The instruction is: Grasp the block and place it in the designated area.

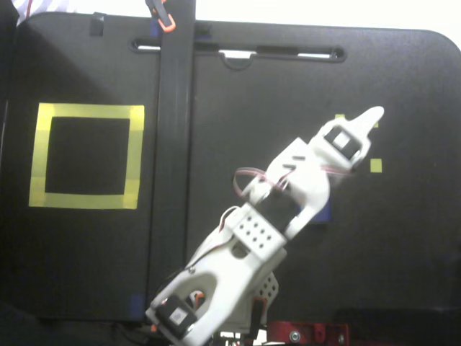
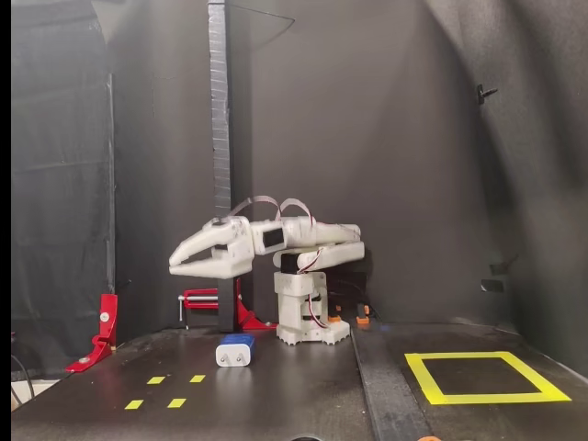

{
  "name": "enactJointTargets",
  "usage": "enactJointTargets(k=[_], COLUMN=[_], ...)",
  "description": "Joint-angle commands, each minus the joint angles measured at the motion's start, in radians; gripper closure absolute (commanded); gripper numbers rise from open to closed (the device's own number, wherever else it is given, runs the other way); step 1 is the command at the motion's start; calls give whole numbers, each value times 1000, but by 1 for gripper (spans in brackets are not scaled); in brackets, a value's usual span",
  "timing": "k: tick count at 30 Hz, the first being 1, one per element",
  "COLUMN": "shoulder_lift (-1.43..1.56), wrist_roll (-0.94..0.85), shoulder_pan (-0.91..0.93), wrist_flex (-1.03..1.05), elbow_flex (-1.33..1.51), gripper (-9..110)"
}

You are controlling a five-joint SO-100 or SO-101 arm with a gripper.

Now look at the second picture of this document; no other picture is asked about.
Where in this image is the thin black cable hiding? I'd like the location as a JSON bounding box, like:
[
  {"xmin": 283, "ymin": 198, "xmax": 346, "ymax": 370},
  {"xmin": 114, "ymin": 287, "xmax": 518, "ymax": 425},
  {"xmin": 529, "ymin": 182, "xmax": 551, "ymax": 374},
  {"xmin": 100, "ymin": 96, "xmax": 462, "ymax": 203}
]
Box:
[{"xmin": 11, "ymin": 353, "xmax": 36, "ymax": 401}]

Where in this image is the black mesh curtain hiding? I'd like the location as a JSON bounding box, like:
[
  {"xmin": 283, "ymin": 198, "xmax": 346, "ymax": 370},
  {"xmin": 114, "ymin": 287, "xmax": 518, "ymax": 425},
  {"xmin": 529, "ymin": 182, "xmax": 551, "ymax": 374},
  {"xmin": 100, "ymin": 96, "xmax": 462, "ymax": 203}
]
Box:
[{"xmin": 11, "ymin": 0, "xmax": 116, "ymax": 380}]

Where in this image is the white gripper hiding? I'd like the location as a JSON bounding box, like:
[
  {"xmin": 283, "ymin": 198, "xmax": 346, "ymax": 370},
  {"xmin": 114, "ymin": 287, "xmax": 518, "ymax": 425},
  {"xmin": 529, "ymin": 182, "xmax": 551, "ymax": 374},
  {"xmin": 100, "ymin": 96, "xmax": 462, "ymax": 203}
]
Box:
[{"xmin": 168, "ymin": 218, "xmax": 255, "ymax": 280}]

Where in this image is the black power cable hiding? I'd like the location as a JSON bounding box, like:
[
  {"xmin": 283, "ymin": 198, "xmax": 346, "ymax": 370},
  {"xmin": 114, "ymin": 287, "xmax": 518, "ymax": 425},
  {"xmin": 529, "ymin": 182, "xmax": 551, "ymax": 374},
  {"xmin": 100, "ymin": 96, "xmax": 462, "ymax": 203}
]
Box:
[{"xmin": 328, "ymin": 271, "xmax": 382, "ymax": 322}]

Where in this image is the black flat strip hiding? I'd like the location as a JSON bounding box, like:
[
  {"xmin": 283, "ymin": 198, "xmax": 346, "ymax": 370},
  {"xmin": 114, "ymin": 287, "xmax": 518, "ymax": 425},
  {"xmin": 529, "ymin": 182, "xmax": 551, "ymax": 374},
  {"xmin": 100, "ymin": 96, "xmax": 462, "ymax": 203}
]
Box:
[{"xmin": 351, "ymin": 323, "xmax": 428, "ymax": 441}]

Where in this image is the red screw clamp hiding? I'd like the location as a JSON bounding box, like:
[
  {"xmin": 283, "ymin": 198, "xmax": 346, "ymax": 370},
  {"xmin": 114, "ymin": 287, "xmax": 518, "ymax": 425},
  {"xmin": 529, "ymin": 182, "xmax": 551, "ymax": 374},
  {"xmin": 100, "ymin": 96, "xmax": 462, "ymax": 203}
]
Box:
[{"xmin": 177, "ymin": 288, "xmax": 221, "ymax": 322}]

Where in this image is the yellow tape square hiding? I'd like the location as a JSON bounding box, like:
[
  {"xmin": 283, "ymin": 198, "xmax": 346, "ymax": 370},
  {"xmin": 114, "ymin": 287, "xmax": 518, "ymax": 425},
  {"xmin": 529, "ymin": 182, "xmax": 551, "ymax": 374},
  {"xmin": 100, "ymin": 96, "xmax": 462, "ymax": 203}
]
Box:
[{"xmin": 403, "ymin": 351, "xmax": 572, "ymax": 406}]

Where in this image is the tall black post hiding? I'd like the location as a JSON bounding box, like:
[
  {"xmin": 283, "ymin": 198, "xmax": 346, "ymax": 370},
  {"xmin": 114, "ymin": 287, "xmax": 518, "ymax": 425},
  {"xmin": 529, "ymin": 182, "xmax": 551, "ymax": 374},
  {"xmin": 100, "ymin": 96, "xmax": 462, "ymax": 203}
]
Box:
[{"xmin": 206, "ymin": 0, "xmax": 238, "ymax": 333}]

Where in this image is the blue white charger block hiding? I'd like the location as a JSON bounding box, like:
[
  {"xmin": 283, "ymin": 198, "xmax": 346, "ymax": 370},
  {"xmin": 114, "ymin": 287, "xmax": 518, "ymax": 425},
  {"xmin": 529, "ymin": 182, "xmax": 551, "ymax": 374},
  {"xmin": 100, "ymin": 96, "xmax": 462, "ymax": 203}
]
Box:
[{"xmin": 215, "ymin": 334, "xmax": 255, "ymax": 368}]

